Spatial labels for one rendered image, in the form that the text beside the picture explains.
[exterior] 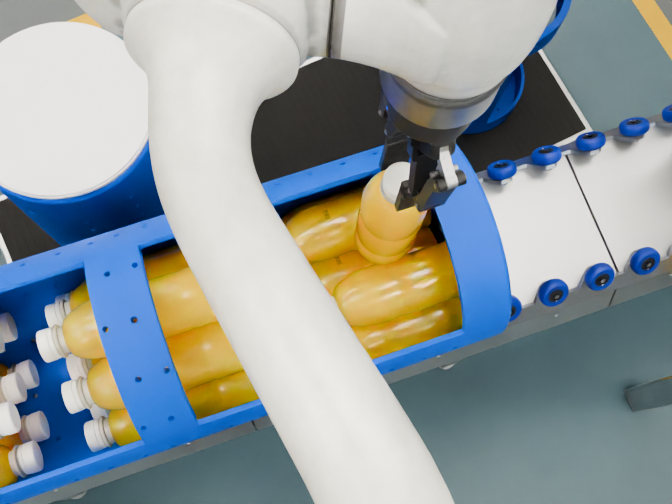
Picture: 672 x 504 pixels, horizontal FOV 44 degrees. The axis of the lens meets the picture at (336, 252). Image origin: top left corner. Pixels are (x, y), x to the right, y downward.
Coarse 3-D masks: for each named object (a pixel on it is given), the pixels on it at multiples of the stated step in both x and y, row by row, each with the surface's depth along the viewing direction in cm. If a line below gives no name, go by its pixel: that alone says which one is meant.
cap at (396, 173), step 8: (392, 168) 84; (400, 168) 84; (408, 168) 84; (384, 176) 83; (392, 176) 83; (400, 176) 83; (408, 176) 83; (384, 184) 83; (392, 184) 83; (400, 184) 83; (392, 192) 83
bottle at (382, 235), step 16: (368, 192) 88; (384, 192) 85; (368, 208) 88; (384, 208) 86; (368, 224) 91; (384, 224) 88; (400, 224) 88; (416, 224) 89; (368, 240) 95; (384, 240) 93; (400, 240) 93; (368, 256) 101; (384, 256) 99; (400, 256) 101
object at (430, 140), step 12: (384, 96) 64; (396, 120) 63; (408, 120) 62; (408, 132) 64; (420, 132) 63; (432, 132) 62; (444, 132) 62; (456, 132) 63; (420, 144) 68; (432, 144) 65; (444, 144) 65; (432, 156) 66
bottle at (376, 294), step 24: (408, 264) 102; (432, 264) 102; (336, 288) 103; (360, 288) 101; (384, 288) 101; (408, 288) 101; (432, 288) 101; (456, 288) 102; (360, 312) 101; (384, 312) 101; (408, 312) 103
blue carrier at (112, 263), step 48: (288, 192) 99; (336, 192) 117; (480, 192) 97; (96, 240) 100; (144, 240) 97; (480, 240) 96; (0, 288) 95; (48, 288) 112; (96, 288) 93; (144, 288) 93; (480, 288) 97; (144, 336) 91; (480, 336) 104; (48, 384) 117; (144, 384) 92; (144, 432) 95; (192, 432) 98; (48, 480) 96
